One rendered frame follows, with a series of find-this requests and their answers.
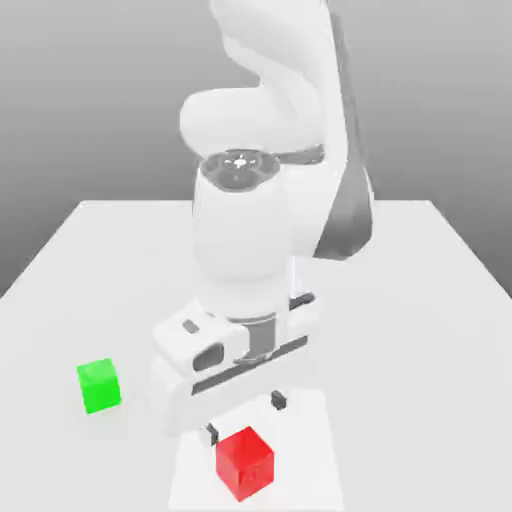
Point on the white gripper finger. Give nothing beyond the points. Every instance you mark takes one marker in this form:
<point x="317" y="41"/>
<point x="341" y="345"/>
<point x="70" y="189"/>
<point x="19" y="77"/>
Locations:
<point x="278" y="400"/>
<point x="211" y="434"/>

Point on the small red cube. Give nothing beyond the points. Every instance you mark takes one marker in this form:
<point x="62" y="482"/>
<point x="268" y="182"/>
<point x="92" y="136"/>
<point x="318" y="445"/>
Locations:
<point x="246" y="464"/>

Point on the small green cube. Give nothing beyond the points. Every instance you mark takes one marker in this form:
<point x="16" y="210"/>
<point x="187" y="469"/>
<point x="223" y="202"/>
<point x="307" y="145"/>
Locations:
<point x="99" y="387"/>

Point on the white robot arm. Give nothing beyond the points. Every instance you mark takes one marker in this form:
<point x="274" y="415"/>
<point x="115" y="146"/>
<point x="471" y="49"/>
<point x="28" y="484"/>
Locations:
<point x="240" y="224"/>

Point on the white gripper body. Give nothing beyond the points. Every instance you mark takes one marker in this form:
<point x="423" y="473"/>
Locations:
<point x="224" y="396"/>

